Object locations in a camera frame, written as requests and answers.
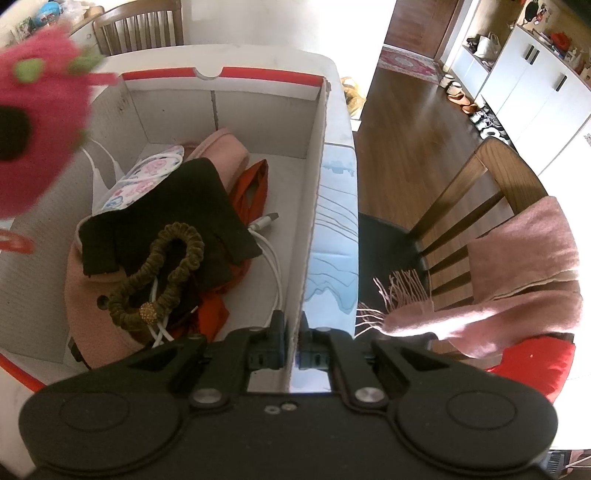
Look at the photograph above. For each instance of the blue printed table mat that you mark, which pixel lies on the blue printed table mat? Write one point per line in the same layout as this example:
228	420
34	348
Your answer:
334	217

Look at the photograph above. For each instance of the dark wooden chair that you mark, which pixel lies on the dark wooden chair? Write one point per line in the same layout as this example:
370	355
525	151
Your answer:
489	166

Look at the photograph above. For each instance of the pink fringed scarf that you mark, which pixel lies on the pink fringed scarf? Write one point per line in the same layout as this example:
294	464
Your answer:
526	258

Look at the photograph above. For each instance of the red and white cardboard box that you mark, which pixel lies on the red and white cardboard box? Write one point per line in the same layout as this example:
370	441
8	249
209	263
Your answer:
263	129

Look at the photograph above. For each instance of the pink fleece hat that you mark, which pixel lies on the pink fleece hat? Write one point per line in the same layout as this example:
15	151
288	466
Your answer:
87	314

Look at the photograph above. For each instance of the floral face mask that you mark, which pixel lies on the floral face mask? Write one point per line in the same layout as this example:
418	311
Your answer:
143	177

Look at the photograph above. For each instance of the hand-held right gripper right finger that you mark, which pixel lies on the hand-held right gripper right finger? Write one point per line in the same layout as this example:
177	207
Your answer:
304	353

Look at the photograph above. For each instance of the red cushion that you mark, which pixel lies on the red cushion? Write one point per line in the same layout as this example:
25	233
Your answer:
531	364

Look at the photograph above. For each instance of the wooden side cabinet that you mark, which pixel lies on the wooden side cabinet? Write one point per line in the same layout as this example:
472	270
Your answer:
85	37

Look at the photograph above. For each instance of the red cloth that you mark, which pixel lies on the red cloth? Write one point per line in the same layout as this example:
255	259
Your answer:
251	189

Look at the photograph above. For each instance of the clear plastic bag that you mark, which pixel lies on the clear plastic bag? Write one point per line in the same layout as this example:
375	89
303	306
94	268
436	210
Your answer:
74	9

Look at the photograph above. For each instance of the wooden slat-back chair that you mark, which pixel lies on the wooden slat-back chair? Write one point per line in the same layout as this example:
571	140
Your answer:
134	14

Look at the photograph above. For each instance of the white tote bag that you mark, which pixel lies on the white tote bag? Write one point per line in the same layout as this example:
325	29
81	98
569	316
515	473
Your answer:
487	47

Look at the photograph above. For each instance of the olive hair scrunchie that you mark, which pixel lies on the olive hair scrunchie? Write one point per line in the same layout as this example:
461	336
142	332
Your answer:
196	251

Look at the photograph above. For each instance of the pink plush toy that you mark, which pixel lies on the pink plush toy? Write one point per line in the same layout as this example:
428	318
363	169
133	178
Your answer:
46	115

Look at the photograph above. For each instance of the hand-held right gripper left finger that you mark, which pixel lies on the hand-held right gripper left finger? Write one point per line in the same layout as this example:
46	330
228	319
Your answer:
278	346

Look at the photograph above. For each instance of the brown wooden door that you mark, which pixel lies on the brown wooden door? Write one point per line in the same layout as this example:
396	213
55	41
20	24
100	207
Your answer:
415	23

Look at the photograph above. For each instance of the white wall cabinet unit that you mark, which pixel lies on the white wall cabinet unit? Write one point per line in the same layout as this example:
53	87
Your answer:
526	87

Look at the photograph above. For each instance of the yellow plastic bag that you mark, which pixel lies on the yellow plastic bag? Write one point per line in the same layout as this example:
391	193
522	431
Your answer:
353	97

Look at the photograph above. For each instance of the pink patterned rug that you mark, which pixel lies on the pink patterned rug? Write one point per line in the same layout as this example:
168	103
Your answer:
411	62

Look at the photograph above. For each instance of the blue globe toy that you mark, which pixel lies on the blue globe toy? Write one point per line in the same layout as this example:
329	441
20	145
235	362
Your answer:
48	10

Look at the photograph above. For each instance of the row of shoes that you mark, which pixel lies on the row of shoes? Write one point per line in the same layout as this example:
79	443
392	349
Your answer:
480	113

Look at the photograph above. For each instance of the black fingerless glove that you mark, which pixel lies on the black fingerless glove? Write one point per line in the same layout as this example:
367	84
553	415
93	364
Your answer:
198	207

